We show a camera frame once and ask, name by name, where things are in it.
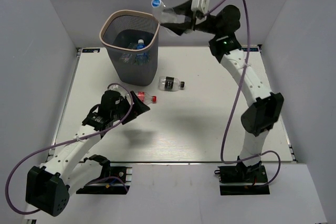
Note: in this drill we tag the clear bottle blue label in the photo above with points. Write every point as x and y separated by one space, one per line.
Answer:
140 58

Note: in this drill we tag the grey mesh waste bin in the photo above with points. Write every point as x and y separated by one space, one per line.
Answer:
131 40

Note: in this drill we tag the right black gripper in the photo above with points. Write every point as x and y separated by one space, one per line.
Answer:
181 27

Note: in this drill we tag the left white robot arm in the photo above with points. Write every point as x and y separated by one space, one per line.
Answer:
50 185

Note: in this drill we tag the white bottle blue orange label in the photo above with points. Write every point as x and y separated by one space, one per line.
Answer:
127 58

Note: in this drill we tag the clear bottle red label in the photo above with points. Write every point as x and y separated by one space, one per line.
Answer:
146 98

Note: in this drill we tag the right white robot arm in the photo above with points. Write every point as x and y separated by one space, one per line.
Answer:
264 106

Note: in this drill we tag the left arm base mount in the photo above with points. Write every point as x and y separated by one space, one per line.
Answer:
114 180

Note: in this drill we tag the clear bottle white cap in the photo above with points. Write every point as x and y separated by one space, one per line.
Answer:
164 14

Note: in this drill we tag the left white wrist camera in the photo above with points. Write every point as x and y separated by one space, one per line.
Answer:
115 87

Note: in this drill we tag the clear bottle black label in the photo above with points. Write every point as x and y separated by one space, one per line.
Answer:
170 84

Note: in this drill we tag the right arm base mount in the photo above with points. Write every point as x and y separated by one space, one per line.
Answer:
239 180

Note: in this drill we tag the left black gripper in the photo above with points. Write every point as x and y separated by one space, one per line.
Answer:
138 108

